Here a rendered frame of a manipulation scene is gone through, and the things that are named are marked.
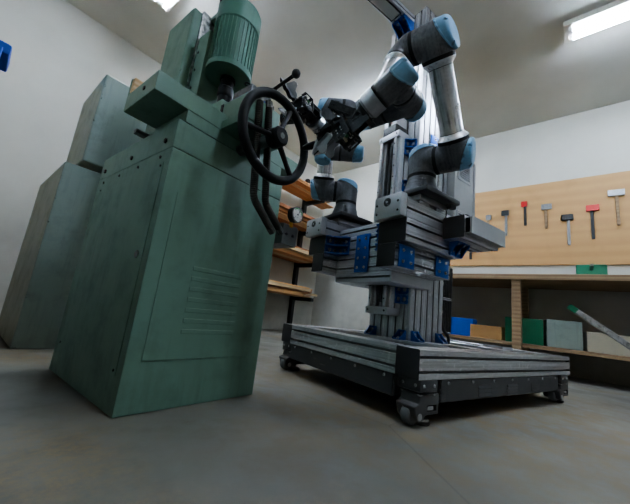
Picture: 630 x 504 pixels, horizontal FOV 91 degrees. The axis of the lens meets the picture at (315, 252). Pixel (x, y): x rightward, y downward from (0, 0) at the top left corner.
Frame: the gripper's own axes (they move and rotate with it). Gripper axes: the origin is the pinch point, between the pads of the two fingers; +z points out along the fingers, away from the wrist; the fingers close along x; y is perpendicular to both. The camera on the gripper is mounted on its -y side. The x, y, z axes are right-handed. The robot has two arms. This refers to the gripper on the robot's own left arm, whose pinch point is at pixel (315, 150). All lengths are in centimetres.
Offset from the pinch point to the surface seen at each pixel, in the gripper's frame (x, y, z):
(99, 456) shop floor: -46, 67, 42
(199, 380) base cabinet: -17, 53, 56
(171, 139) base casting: -34.9, -6.7, 23.6
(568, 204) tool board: 325, -30, -84
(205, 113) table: -26.7, -16.6, 16.6
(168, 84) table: -38.7, -18.2, 15.1
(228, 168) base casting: -16.2, -4.7, 23.6
